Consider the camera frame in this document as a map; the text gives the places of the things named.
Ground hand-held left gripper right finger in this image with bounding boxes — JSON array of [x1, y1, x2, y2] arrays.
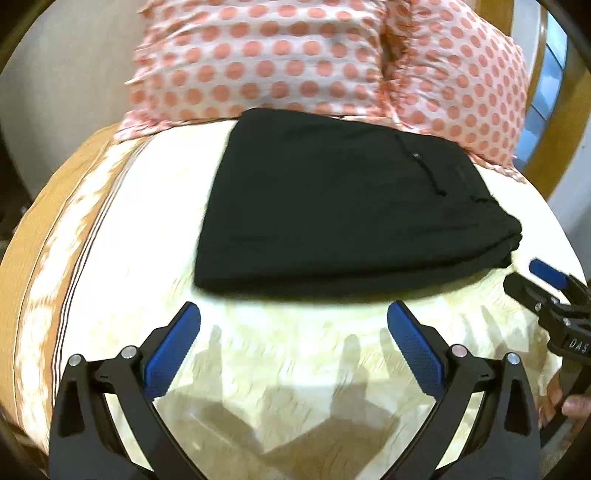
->
[[382, 300, 542, 480]]

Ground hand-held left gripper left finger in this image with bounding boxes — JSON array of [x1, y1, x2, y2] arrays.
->
[[48, 301, 208, 480]]

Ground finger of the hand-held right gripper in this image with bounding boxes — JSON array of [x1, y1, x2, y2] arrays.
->
[[528, 258, 588, 298], [503, 274, 557, 320]]

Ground black pants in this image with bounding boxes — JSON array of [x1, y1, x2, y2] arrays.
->
[[194, 107, 524, 300]]

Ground person's right hand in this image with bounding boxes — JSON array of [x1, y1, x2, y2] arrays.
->
[[539, 377, 591, 428]]

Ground yellow patterned bedsheet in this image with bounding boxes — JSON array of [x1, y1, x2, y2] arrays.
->
[[0, 117, 591, 480]]

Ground wooden framed window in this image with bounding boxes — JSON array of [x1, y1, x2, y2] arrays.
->
[[475, 0, 591, 204]]

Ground pink polka dot pillow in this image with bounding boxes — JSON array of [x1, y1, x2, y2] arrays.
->
[[381, 0, 528, 182], [113, 0, 392, 145]]

